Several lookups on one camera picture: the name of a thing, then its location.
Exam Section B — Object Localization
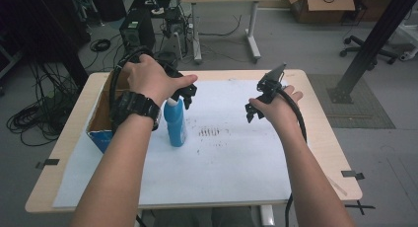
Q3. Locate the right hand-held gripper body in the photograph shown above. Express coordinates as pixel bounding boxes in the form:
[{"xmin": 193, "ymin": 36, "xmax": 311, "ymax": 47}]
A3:
[{"xmin": 255, "ymin": 62, "xmax": 287, "ymax": 106}]

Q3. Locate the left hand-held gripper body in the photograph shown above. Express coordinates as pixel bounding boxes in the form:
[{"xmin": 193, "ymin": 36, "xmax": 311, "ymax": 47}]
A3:
[{"xmin": 160, "ymin": 60, "xmax": 198, "ymax": 103}]

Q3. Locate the blue bottle with white cap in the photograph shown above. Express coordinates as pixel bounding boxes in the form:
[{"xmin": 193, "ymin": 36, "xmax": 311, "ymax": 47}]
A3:
[{"xmin": 163, "ymin": 97, "xmax": 188, "ymax": 148}]

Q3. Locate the person's right hand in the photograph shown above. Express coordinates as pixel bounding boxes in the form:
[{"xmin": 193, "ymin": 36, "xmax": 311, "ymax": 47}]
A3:
[{"xmin": 248, "ymin": 85, "xmax": 304, "ymax": 129}]

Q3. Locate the person's left hand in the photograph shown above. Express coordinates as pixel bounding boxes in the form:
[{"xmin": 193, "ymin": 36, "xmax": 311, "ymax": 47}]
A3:
[{"xmin": 122, "ymin": 53, "xmax": 199, "ymax": 107}]

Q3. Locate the black wristwatch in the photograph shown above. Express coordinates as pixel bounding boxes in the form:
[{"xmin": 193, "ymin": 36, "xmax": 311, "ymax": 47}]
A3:
[{"xmin": 109, "ymin": 90, "xmax": 162, "ymax": 132}]

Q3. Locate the white paper sheet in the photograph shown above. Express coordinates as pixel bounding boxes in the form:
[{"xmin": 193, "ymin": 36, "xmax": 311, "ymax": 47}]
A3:
[{"xmin": 52, "ymin": 79, "xmax": 294, "ymax": 209}]

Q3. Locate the black computer tower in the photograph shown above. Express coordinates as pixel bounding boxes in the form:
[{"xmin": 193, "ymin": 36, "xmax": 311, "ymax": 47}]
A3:
[{"xmin": 118, "ymin": 7, "xmax": 157, "ymax": 54}]

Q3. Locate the open cardboard box blue side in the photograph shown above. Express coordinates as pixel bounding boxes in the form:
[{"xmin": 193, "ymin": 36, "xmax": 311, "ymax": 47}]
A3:
[{"xmin": 85, "ymin": 70, "xmax": 132, "ymax": 155}]

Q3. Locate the brown cardboard box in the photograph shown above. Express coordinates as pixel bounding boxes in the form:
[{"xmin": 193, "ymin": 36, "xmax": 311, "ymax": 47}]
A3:
[{"xmin": 284, "ymin": 0, "xmax": 357, "ymax": 25}]

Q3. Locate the grey floor mat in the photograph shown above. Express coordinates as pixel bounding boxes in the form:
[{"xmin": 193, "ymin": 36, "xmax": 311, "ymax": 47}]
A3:
[{"xmin": 307, "ymin": 73, "xmax": 396, "ymax": 130}]

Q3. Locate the black office chair base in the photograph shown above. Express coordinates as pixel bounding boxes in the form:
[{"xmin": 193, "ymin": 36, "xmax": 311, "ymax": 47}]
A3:
[{"xmin": 338, "ymin": 35, "xmax": 399, "ymax": 66}]

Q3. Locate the white table leg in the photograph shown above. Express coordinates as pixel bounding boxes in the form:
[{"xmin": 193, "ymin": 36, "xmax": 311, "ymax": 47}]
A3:
[{"xmin": 258, "ymin": 204, "xmax": 276, "ymax": 227}]

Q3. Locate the black tape strip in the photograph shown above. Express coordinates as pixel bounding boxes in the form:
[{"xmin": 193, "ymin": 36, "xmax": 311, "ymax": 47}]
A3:
[
  {"xmin": 340, "ymin": 170, "xmax": 366, "ymax": 182},
  {"xmin": 35, "ymin": 158, "xmax": 61, "ymax": 171}
]

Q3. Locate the black tape cross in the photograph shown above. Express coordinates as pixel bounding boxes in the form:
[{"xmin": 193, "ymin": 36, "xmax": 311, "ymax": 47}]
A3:
[{"xmin": 344, "ymin": 199, "xmax": 377, "ymax": 217}]

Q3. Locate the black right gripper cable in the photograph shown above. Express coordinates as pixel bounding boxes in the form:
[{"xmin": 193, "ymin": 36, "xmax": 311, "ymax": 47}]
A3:
[{"xmin": 277, "ymin": 88, "xmax": 309, "ymax": 227}]

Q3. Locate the coiled black cable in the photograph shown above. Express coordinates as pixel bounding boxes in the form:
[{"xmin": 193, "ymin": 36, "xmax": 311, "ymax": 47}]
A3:
[{"xmin": 89, "ymin": 38, "xmax": 112, "ymax": 53}]

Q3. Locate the black metal post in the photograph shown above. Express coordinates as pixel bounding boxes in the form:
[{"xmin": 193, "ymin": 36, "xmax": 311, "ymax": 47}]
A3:
[{"xmin": 326, "ymin": 0, "xmax": 418, "ymax": 105}]

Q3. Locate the bundle of black floor cables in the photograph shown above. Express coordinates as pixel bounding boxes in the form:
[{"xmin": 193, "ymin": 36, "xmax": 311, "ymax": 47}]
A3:
[{"xmin": 6, "ymin": 60, "xmax": 82, "ymax": 148}]

